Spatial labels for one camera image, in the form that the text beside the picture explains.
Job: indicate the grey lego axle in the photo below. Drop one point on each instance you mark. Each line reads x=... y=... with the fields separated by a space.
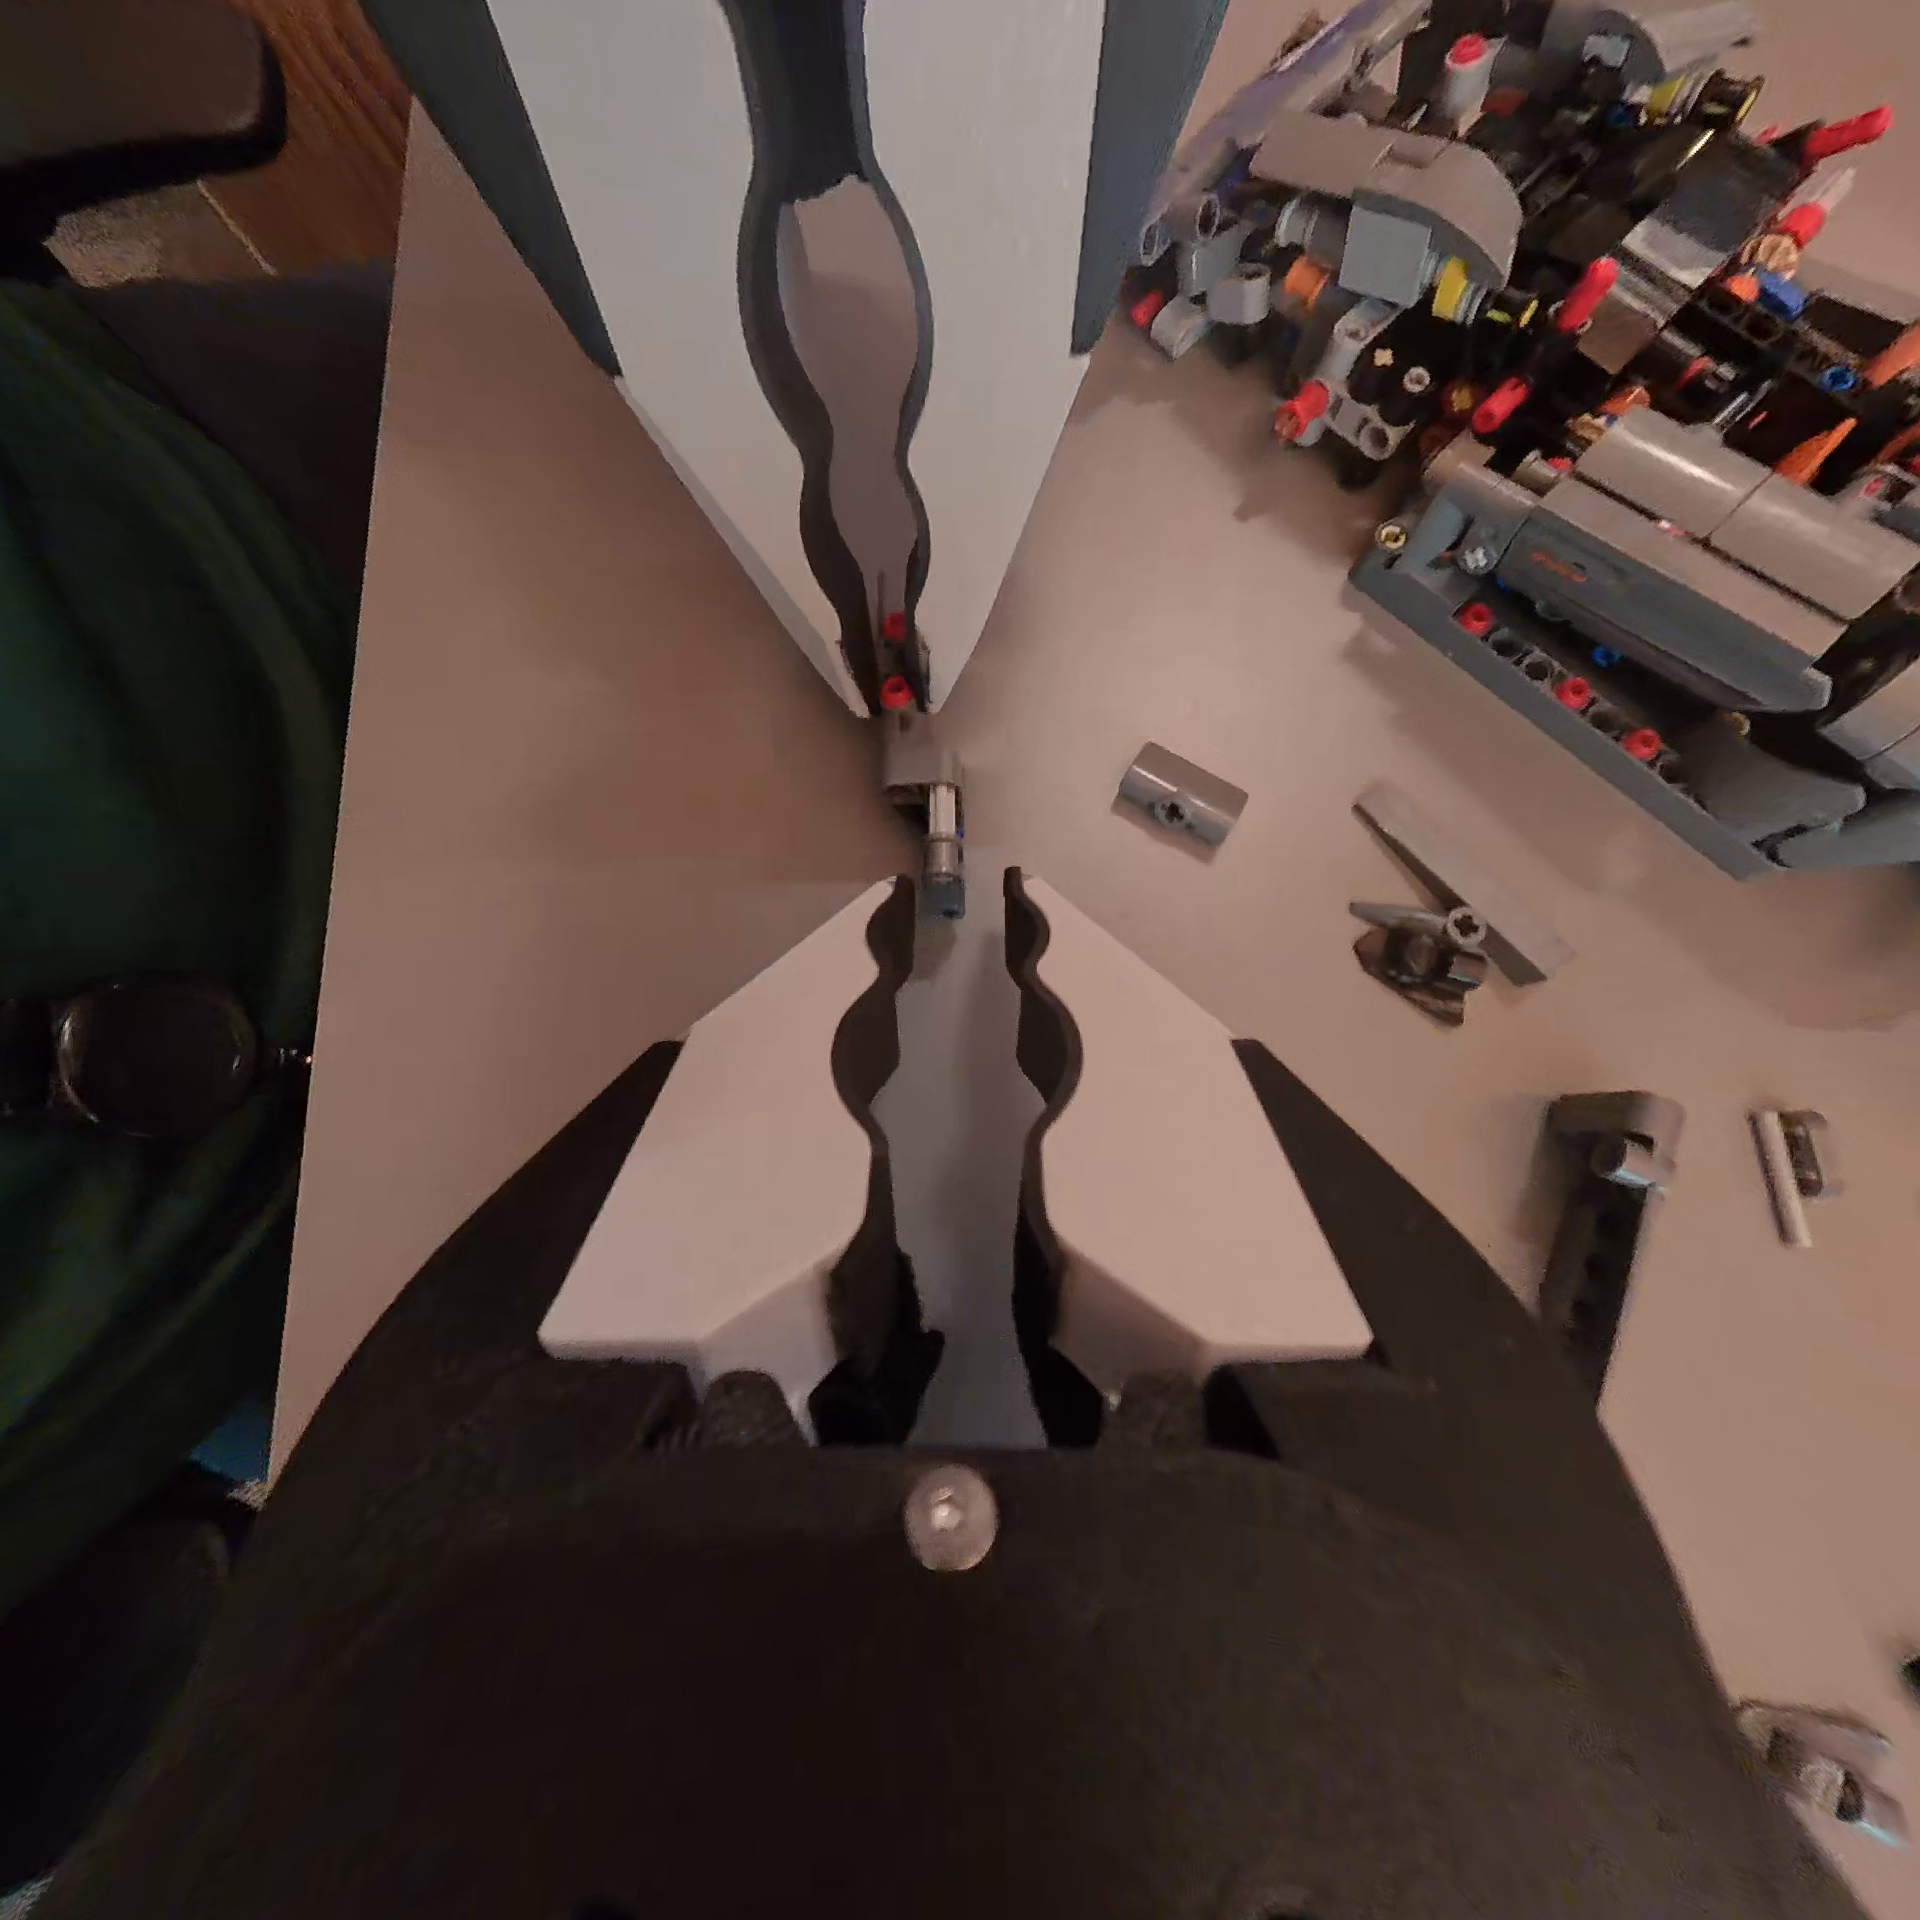
x=942 y=854

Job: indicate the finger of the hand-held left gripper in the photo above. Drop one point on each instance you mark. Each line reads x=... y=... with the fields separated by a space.
x=645 y=225
x=1005 y=225

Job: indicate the lego car model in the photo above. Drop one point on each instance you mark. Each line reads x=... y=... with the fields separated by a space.
x=1576 y=374

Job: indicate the white lego bar piece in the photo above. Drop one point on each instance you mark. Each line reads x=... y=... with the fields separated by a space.
x=1787 y=1177

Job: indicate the long dark grey lego beam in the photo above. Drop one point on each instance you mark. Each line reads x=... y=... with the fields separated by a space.
x=1606 y=1201

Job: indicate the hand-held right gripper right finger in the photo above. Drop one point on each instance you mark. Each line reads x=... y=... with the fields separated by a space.
x=1202 y=1184

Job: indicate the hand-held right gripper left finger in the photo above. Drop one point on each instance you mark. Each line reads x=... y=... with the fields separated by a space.
x=722 y=1184

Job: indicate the grey lego wing piece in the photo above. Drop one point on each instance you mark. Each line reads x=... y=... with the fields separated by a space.
x=1816 y=1770

